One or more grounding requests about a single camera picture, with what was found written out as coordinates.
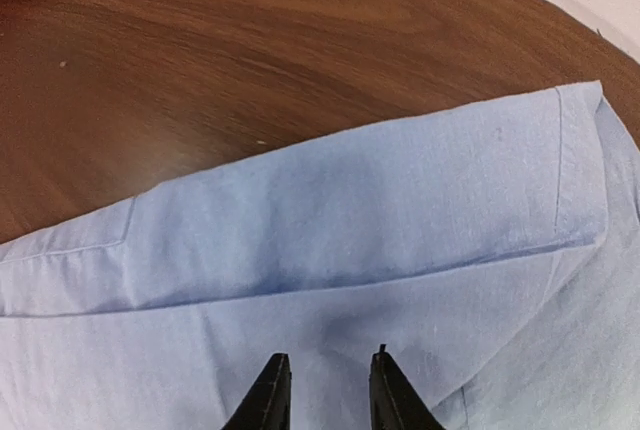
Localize light blue shirt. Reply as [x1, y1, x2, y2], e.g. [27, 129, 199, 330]
[1, 82, 639, 429]

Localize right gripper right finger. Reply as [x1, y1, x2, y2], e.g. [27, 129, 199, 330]
[369, 344, 444, 430]

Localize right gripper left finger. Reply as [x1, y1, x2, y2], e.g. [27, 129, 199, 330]
[222, 353, 292, 430]

